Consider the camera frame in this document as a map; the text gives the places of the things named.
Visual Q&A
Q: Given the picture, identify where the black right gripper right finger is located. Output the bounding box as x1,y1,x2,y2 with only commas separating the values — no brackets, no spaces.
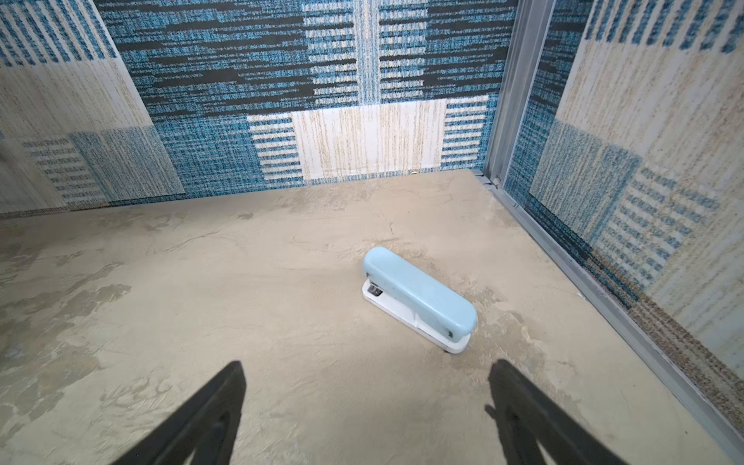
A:
486,360,624,464

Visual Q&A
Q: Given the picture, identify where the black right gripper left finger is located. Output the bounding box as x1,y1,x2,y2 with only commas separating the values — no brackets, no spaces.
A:
114,360,246,464

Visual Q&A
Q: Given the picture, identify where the light blue stapler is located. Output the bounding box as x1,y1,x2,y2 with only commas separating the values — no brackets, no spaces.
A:
362,247,478,355

